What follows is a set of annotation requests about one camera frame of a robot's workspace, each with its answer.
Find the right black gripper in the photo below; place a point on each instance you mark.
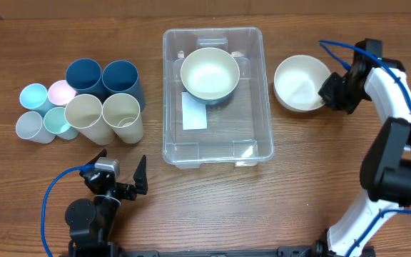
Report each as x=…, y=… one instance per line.
x=325, y=93

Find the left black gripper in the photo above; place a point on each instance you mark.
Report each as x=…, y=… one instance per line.
x=140, y=176

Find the cream bowl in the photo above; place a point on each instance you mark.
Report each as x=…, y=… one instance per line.
x=297, y=81
x=210, y=73

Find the beige tall cup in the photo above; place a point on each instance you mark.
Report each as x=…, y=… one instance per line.
x=84, y=113
x=122, y=112

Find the mint green small cup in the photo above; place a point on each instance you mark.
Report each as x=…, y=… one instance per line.
x=56, y=123

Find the pink small cup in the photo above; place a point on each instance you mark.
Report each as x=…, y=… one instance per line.
x=60, y=93

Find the dark blue tall cup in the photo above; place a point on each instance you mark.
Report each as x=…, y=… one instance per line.
x=122, y=76
x=85, y=77

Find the grey small cup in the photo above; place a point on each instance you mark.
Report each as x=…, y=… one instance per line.
x=30, y=126

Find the light blue small cup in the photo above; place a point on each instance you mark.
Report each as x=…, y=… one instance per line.
x=34, y=97

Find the blue bowl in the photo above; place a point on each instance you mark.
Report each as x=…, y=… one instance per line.
x=219, y=100

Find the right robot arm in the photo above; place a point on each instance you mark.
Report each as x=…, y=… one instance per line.
x=385, y=172

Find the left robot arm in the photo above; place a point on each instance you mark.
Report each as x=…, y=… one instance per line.
x=91, y=221

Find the white paper label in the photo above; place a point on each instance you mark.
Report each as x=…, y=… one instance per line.
x=193, y=113

